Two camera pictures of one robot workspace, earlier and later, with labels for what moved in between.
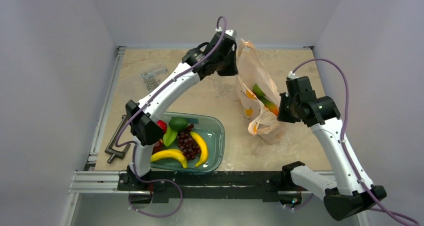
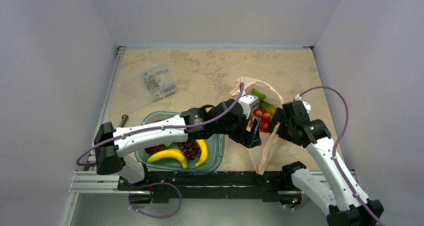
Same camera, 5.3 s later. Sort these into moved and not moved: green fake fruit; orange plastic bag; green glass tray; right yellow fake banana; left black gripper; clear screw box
Moved: left black gripper; orange plastic bag
Not moved: green glass tray; clear screw box; green fake fruit; right yellow fake banana
